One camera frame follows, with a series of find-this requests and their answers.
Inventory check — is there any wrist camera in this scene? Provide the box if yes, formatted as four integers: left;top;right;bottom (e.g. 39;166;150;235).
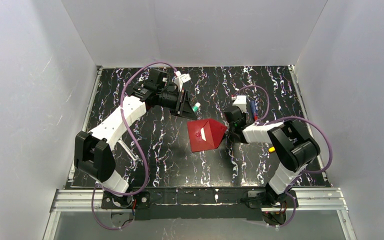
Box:
173;71;191;91
231;95;248;113

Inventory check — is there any yellow handled screwdriver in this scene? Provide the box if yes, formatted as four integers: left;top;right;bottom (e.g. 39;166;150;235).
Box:
268;146;276;154

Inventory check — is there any blue red screwdriver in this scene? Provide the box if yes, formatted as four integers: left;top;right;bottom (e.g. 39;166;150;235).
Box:
249;100;259;122

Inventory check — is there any green white glue stick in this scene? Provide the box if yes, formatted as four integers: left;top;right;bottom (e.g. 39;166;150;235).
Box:
192;102;201;113

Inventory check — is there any red envelope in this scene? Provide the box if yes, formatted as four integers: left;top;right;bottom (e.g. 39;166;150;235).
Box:
187;118;228;153

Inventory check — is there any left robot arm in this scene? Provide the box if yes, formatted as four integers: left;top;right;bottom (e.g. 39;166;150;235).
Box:
74;68;197;197

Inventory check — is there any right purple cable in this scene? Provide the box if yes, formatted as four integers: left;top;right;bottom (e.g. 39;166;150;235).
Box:
233;84;334;229

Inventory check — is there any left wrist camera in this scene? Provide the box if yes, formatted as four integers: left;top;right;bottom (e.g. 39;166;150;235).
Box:
173;71;191;91

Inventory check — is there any aluminium rail frame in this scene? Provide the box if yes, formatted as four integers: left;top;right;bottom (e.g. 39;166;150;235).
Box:
43;187;357;240

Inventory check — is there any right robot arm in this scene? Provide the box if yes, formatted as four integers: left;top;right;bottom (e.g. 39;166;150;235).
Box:
223;105;321;205

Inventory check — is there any silver wrench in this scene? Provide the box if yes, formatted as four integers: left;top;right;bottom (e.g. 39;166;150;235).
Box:
117;139;143;168

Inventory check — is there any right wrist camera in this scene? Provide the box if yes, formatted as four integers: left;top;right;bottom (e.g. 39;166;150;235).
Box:
231;95;248;113

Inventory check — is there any cream paper letter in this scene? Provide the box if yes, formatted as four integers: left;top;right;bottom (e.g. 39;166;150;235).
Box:
200;128;206;141

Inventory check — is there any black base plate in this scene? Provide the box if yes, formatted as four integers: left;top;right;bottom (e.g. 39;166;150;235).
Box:
101;186;299;224

